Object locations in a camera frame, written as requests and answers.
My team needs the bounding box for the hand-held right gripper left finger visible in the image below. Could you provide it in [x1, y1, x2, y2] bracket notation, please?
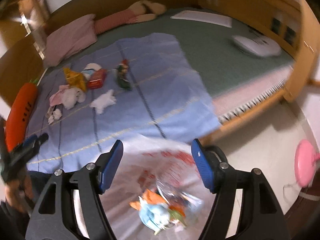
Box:
[25, 140, 124, 240]

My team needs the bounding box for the green and white wrapper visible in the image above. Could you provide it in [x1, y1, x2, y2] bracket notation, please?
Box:
[169, 209, 183, 224]

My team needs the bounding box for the person's left hand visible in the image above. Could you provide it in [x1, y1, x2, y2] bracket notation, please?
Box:
[5, 176, 30, 213]

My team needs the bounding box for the pink round stand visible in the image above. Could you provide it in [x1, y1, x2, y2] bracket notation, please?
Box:
[294, 140, 320, 187]

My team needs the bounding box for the pink paper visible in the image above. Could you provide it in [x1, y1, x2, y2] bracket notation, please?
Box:
[49, 84, 69, 106]

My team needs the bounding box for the pink pillow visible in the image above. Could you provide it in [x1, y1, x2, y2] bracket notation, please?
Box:
[44, 14, 98, 67]

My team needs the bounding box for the orange tissue pack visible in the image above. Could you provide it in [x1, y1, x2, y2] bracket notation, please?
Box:
[129, 189, 163, 210]

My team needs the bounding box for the striped plush doll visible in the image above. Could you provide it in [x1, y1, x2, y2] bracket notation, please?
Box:
[94, 1, 167, 34]

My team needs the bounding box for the curved wooden ladder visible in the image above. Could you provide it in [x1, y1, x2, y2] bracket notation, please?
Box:
[282, 0, 318, 103]

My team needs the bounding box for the blue face mask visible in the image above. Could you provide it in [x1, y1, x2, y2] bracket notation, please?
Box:
[139, 204, 170, 230]

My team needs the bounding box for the green bed mat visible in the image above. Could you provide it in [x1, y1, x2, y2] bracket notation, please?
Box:
[45, 7, 294, 100]

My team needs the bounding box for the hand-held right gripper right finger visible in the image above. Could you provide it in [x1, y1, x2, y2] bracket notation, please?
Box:
[191, 138, 292, 240]

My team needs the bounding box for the large white tissue clump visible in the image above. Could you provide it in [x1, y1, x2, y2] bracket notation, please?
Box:
[62, 87, 87, 110]

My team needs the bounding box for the blue striped sheet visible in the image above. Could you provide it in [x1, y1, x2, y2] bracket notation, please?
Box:
[25, 32, 222, 174]

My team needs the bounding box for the white and blue paper cup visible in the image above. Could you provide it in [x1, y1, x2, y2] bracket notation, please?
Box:
[82, 62, 102, 79]

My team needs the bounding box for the white flat board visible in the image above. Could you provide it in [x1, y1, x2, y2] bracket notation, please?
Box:
[170, 10, 233, 28]

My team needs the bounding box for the clear plastic wrapper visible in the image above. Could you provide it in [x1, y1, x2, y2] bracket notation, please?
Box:
[155, 170, 203, 229]

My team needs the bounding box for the red cardboard box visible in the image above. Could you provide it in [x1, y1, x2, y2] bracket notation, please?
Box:
[87, 69, 107, 90]

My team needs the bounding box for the green wafer wrapper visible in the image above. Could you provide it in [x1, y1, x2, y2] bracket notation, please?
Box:
[114, 59, 132, 90]

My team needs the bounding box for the orange carrot plush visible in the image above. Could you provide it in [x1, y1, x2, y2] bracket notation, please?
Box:
[5, 78, 39, 153]

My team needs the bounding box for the white tissue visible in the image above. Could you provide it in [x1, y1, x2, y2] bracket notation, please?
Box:
[89, 89, 117, 114]

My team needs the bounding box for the white bin with plastic bag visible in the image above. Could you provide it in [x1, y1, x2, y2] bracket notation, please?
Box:
[72, 132, 240, 240]

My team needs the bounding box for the yellow snack bag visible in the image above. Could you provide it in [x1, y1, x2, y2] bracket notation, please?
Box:
[63, 67, 88, 92]

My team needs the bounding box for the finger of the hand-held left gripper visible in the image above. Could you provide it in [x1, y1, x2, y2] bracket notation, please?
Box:
[10, 133, 49, 178]
[15, 134, 38, 156]

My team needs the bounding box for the wooden bunk bed frame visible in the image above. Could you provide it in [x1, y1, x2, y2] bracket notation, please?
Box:
[0, 0, 320, 145]

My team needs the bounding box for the white cable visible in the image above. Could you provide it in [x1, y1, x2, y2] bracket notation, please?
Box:
[283, 182, 320, 201]

